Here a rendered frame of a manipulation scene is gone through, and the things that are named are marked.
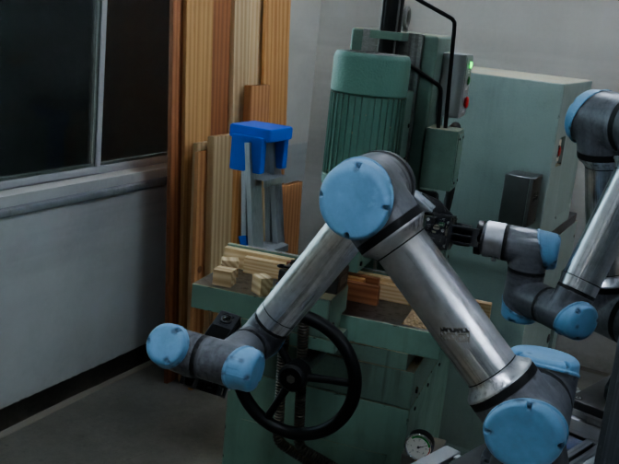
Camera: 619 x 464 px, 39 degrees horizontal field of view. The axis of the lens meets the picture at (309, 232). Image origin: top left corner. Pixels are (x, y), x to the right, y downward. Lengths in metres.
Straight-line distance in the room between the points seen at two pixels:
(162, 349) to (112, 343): 2.18
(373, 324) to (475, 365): 0.66
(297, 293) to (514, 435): 0.45
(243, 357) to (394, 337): 0.56
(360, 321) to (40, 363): 1.69
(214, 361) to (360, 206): 0.39
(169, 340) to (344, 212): 0.40
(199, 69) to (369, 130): 1.66
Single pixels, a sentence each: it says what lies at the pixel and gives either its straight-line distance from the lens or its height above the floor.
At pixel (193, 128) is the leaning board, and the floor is 1.05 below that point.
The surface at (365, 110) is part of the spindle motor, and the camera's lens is 1.97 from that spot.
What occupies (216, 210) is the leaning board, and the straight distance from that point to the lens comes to 3.51.
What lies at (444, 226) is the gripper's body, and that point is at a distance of 1.83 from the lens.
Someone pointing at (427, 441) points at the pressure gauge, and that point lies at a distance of 1.97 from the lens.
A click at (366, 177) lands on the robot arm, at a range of 1.29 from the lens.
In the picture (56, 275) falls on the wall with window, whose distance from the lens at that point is 3.33.
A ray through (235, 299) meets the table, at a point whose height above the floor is 0.88.
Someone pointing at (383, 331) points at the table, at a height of 0.88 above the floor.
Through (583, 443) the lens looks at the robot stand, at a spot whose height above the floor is 0.73.
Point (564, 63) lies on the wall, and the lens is 4.30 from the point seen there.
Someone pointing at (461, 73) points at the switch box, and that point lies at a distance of 2.28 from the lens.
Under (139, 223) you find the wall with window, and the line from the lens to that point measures 3.64.
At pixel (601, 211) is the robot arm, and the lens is 1.76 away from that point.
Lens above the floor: 1.55
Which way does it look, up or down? 14 degrees down
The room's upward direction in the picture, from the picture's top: 6 degrees clockwise
